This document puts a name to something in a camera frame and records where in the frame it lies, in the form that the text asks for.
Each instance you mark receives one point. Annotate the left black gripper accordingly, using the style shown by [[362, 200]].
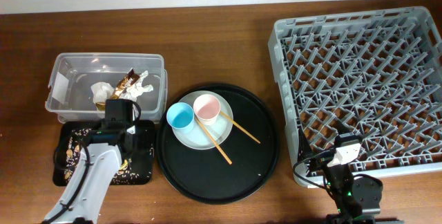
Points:
[[141, 134]]

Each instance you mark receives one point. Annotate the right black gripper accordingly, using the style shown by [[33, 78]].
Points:
[[320, 159]]

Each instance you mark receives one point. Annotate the food scraps and rice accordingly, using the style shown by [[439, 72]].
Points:
[[68, 152]]

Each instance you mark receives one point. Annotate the blue plastic cup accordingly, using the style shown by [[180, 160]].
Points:
[[180, 116]]

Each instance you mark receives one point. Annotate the white napkin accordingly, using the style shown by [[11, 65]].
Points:
[[134, 91]]

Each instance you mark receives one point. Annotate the gold brown candy wrapper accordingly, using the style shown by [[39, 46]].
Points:
[[103, 91]]

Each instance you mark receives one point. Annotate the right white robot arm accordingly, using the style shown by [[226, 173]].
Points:
[[357, 197]]

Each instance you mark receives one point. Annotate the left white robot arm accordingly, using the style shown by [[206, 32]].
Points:
[[89, 159]]

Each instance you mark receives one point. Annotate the clear plastic waste bin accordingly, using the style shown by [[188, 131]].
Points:
[[85, 69]]

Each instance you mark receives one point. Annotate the grey dishwasher rack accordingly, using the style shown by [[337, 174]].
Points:
[[378, 72]]

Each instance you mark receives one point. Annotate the black rectangular tray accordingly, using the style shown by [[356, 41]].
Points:
[[69, 126]]

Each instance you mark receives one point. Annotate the round black serving tray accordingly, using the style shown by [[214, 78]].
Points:
[[204, 175]]

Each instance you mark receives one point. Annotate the pink plastic cup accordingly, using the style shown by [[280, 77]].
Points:
[[207, 108]]

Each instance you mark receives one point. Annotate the white label on bin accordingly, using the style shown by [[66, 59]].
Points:
[[60, 88]]

